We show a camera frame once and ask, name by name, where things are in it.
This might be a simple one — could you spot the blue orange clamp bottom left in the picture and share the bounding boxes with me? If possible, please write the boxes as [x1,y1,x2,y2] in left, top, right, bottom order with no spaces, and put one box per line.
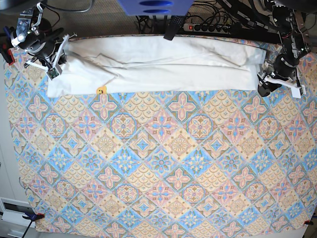
[0,212,45,238]

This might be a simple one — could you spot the blue orange clamp top left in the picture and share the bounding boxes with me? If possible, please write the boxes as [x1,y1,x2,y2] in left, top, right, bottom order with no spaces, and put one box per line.
[0,26,15,65]

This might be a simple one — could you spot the white cabinet box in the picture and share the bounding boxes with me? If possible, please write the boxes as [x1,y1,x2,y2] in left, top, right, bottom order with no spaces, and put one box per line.
[0,197,33,238]

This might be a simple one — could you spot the blue orange clamp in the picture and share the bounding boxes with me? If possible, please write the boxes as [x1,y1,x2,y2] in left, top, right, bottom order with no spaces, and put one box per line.
[0,26,15,65]
[0,212,45,238]

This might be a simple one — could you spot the black remote-like bracket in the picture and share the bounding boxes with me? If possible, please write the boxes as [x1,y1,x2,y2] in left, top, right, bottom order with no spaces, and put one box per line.
[164,16,185,41]

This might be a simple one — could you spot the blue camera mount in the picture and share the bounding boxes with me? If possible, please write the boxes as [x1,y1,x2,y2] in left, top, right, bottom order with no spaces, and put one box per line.
[118,0,194,16]

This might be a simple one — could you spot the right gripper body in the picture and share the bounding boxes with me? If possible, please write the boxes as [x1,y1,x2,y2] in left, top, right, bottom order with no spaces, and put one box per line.
[25,28,64,61]

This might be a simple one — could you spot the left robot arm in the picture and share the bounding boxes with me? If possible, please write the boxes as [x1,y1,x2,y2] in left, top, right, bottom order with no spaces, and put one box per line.
[249,0,317,99]

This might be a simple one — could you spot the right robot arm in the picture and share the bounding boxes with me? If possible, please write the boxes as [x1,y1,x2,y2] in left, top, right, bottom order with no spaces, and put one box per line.
[10,0,64,68]

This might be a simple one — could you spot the white power strip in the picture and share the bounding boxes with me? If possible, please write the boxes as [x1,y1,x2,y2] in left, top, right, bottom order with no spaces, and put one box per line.
[183,23,231,34]

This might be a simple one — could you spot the patterned tile tablecloth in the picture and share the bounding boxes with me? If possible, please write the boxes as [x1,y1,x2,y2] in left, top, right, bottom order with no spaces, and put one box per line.
[4,51,317,238]

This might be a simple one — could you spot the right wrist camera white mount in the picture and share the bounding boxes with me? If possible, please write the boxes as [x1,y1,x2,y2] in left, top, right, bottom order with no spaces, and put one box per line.
[24,33,77,80]

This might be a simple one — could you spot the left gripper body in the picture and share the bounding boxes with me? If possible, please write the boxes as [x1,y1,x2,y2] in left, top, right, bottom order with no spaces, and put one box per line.
[273,54,299,78]

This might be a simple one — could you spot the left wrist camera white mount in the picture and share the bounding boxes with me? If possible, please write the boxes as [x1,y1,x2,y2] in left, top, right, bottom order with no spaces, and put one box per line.
[264,70,307,99]

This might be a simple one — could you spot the white printed T-shirt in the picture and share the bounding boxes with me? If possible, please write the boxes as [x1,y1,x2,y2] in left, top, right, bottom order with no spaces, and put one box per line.
[47,36,266,98]

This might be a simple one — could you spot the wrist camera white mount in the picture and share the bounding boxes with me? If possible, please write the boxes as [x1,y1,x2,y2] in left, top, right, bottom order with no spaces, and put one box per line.
[24,33,77,80]
[264,70,307,99]

